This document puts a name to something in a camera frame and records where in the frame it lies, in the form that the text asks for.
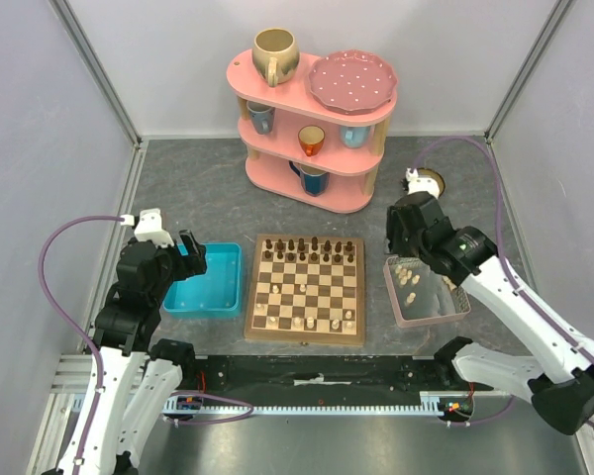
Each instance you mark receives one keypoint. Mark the brown ceramic bowl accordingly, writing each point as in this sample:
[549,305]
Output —
[438,178]

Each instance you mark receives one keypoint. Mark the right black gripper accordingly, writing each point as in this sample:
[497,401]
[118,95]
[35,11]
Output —
[402,230]

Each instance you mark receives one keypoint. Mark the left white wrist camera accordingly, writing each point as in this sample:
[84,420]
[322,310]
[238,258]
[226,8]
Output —
[148,225]

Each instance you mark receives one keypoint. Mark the light blue mug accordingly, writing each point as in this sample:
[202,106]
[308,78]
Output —
[354,137]

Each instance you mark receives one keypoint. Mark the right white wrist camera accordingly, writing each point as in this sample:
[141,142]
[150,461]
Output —
[421,183]

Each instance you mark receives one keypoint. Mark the grey-blue mug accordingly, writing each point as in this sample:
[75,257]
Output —
[262,117]

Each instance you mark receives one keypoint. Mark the pink three-tier shelf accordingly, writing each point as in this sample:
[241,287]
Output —
[299,149]

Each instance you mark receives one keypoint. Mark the orange cup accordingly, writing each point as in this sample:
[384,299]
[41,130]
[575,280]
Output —
[311,139]

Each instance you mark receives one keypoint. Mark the wooden chess board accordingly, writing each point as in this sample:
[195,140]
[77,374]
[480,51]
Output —
[333,269]

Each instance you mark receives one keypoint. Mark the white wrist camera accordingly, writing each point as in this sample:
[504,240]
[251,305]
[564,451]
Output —
[421,183]
[148,225]

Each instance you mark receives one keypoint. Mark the pink clear plastic tray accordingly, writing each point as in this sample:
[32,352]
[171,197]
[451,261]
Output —
[419,296]

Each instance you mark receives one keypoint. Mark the dark blue mug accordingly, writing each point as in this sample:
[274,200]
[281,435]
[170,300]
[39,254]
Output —
[314,181]

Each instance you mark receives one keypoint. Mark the beige ceramic mug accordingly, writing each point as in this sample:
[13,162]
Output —
[275,55]

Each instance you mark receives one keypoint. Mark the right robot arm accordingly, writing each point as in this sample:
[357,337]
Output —
[557,378]

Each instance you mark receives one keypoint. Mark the pink polka dot plate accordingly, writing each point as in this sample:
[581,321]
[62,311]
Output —
[352,82]

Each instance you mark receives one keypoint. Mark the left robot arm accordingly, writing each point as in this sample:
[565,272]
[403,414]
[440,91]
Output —
[131,378]

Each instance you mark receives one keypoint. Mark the blue plastic bin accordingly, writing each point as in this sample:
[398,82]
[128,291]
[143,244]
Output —
[216,294]

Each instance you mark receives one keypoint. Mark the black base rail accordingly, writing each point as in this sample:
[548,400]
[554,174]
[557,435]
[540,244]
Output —
[323,380]

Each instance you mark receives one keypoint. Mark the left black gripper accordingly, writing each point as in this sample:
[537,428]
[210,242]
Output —
[192,264]

